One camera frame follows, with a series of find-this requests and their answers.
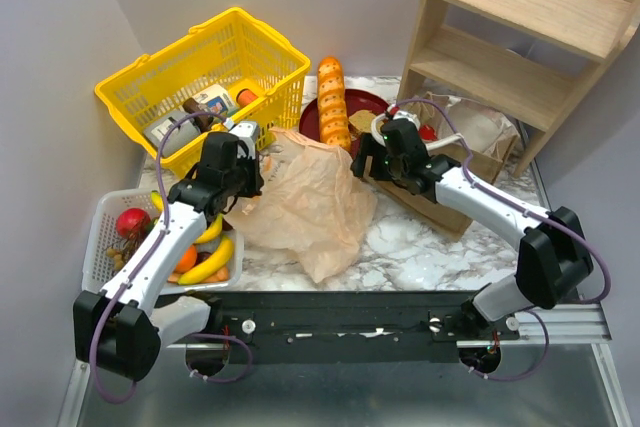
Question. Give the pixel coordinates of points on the longan bunch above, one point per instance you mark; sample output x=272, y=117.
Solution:
x=119, y=254

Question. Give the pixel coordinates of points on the dark red round plate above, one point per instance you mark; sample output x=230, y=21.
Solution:
x=362, y=107

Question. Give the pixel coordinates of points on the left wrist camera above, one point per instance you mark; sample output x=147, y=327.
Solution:
x=249, y=132

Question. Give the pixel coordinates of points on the orange capped bottle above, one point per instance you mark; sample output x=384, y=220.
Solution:
x=245, y=97

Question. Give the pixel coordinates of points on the burlap tote bag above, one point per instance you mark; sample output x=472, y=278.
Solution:
x=488, y=133

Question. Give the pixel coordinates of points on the wooden shelf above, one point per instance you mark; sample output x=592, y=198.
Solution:
x=540, y=96

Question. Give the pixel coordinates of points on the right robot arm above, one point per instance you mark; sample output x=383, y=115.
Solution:
x=552, y=255

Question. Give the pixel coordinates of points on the white carton in basket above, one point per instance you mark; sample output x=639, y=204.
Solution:
x=217, y=99

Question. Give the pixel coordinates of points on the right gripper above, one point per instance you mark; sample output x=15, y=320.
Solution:
x=368, y=160

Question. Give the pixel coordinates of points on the grey box in basket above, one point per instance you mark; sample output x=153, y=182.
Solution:
x=181, y=136

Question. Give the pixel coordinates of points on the peach plastic grocery bag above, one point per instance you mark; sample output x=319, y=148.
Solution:
x=311, y=205

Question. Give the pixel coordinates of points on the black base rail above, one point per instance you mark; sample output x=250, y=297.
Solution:
x=342, y=327

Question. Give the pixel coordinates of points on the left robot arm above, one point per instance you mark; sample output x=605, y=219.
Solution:
x=119, y=328

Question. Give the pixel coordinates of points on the brown bread slice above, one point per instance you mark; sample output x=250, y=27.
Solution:
x=365, y=122

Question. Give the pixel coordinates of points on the red Konfeti candy bag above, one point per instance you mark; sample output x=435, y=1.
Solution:
x=427, y=134

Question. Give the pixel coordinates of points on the long orange bread loaf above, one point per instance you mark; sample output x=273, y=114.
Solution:
x=331, y=104

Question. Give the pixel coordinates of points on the yellow plastic shopping basket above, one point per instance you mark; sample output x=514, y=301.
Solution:
x=233, y=50

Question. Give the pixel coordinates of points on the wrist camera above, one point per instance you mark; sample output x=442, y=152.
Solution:
x=249, y=132
x=394, y=112

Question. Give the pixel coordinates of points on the front yellow banana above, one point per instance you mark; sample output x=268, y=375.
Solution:
x=214, y=268

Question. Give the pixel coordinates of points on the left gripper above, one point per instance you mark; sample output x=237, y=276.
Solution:
x=248, y=181

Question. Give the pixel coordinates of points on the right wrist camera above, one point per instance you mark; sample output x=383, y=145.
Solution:
x=394, y=112

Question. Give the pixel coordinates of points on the yellow banana bunch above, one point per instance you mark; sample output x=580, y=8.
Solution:
x=212, y=231

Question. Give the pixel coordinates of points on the orange fruit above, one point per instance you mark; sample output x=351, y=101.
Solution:
x=187, y=261

